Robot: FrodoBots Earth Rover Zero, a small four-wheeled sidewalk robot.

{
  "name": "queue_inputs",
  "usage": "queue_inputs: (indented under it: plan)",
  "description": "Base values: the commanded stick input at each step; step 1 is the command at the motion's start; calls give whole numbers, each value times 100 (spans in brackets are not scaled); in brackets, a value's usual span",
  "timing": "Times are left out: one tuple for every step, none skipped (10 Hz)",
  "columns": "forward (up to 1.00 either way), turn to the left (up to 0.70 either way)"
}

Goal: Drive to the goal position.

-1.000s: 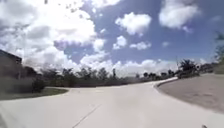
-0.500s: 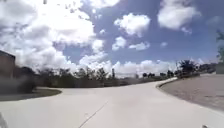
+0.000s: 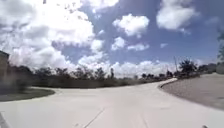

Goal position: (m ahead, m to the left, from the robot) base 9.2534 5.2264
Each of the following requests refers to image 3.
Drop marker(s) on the row of distant trees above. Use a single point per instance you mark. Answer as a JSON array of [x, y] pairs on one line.
[[86, 77]]

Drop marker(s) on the pale concrete road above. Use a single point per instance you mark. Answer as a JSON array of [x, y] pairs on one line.
[[126, 106]]

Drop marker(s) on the pole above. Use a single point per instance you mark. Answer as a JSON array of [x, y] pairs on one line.
[[175, 63]]

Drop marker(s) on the dark round tree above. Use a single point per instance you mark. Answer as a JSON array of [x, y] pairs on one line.
[[187, 66]]

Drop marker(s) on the grey gravel ground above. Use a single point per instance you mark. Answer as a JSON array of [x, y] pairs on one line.
[[200, 90]]

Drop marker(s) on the dark grass patch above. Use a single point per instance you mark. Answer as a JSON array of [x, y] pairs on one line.
[[23, 94]]

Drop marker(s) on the building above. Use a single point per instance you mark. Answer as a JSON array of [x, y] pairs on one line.
[[3, 65]]

